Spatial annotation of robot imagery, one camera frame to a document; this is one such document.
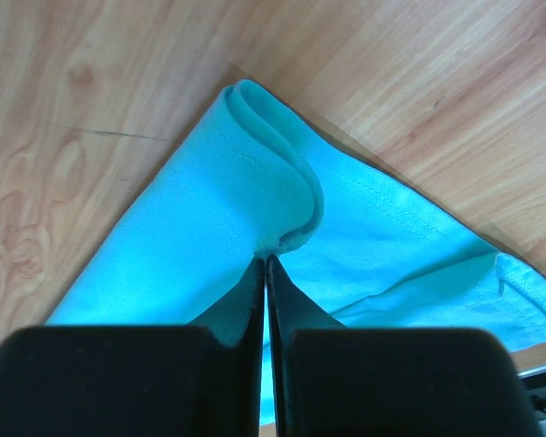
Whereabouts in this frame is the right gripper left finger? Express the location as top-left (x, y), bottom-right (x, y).
top-left (0, 259), bottom-right (265, 436)

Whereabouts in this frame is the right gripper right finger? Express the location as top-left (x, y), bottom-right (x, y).
top-left (266, 257), bottom-right (540, 436)

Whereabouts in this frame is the teal t shirt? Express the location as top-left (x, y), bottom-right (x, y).
top-left (46, 80), bottom-right (546, 424)

